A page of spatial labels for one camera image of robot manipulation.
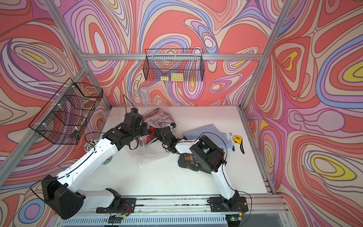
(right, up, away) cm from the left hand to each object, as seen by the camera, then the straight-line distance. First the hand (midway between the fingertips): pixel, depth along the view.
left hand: (148, 126), depth 79 cm
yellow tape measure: (+59, -10, +18) cm, 62 cm away
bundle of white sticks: (-31, -10, -3) cm, 33 cm away
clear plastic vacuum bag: (-2, -16, +15) cm, 22 cm away
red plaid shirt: (+24, -20, +5) cm, 32 cm away
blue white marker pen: (+54, -15, +14) cm, 58 cm away
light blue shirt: (+41, -5, +24) cm, 48 cm away
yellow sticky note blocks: (+15, +32, +12) cm, 37 cm away
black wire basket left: (-43, +4, -6) cm, 44 cm away
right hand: (+2, -8, +18) cm, 19 cm away
